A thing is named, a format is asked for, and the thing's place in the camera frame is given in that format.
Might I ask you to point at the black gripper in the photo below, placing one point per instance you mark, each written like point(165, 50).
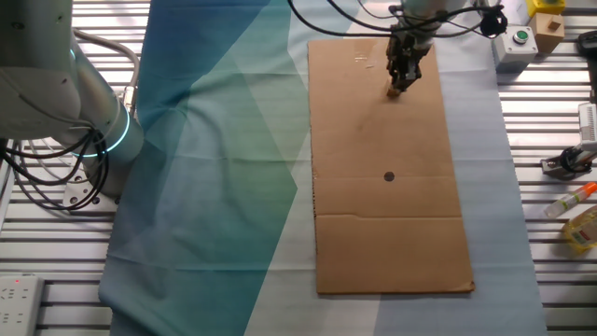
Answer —
point(406, 46)

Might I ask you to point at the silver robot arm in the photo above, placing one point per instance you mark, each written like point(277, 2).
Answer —
point(37, 70)

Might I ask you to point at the clear tape patch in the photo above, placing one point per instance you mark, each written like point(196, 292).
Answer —
point(361, 58)

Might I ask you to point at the black round dot mark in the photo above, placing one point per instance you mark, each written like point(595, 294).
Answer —
point(389, 176)

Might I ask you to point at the grey box with green button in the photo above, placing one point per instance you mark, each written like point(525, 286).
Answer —
point(510, 58)

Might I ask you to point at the wooden box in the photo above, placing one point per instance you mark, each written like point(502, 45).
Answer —
point(545, 39)

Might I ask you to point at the yellow button box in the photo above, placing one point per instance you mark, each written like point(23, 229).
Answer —
point(545, 7)

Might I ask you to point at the brown cardboard sheet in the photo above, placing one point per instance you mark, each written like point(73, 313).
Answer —
point(387, 242)

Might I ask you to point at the black device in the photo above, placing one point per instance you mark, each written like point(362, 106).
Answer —
point(588, 44)

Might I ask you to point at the clear tube with orange cap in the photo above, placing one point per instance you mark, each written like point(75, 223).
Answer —
point(566, 201)

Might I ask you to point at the blue green patterned cloth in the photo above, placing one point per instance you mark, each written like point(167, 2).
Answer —
point(210, 186)

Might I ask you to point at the plastic bottle with yellow contents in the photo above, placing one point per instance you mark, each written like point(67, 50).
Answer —
point(583, 231)

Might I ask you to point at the white power strip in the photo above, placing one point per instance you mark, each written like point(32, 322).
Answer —
point(18, 308)

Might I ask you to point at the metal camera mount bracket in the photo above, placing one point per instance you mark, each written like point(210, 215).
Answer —
point(552, 165)

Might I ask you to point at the silver exterior camera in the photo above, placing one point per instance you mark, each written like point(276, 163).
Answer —
point(588, 123)

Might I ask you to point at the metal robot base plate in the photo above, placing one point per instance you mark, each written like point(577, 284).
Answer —
point(74, 198)

